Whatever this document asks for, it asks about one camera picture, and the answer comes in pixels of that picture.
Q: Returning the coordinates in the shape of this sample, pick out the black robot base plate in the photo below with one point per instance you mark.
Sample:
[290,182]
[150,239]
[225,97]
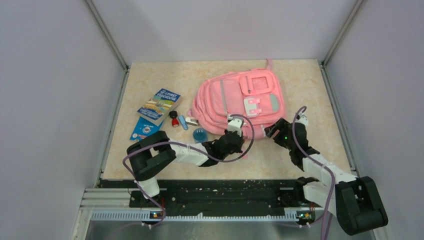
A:
[224,198]

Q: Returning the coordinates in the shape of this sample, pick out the right aluminium corner post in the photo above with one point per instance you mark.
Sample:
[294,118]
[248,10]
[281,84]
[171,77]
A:
[348,23]

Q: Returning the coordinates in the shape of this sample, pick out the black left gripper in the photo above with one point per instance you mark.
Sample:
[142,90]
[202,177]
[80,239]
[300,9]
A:
[238,149]

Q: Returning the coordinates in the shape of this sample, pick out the blue paperback book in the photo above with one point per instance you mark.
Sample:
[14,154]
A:
[143,129]

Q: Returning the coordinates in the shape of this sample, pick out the left aluminium corner post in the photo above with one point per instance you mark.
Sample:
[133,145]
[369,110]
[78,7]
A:
[104,31]

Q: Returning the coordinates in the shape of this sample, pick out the red black stamp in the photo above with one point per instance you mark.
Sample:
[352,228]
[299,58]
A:
[174,118]

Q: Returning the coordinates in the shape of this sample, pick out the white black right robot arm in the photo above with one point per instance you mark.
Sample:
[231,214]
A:
[354,201]

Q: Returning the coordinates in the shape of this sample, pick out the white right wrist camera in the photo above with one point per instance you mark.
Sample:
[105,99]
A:
[302,119]

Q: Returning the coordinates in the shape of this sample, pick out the blue round lidded container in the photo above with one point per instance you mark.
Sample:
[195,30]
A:
[200,135]

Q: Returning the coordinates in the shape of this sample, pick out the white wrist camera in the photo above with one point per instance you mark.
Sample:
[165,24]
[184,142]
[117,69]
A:
[302,119]
[235,124]

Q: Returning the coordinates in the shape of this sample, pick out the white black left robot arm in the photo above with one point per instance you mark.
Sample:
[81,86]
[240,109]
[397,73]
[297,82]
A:
[151,155]

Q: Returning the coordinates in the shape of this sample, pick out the aluminium corner post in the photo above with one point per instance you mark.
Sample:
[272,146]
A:
[104,31]
[348,23]

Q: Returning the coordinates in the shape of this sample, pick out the treehouse paperback book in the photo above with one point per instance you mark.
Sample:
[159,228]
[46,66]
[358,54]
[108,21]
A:
[158,107]

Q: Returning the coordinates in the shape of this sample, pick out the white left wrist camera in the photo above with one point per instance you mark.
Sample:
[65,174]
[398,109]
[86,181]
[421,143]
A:
[235,124]

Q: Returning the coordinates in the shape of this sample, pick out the white mini stapler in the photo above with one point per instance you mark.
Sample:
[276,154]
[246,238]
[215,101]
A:
[191,122]

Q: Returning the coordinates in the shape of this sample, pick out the light blue eraser stick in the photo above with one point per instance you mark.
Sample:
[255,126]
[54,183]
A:
[183,122]

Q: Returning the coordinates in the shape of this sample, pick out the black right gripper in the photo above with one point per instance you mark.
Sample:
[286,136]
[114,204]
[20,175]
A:
[271,130]

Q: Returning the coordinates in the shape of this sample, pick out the pink student backpack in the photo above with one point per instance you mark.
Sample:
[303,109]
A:
[254,96]

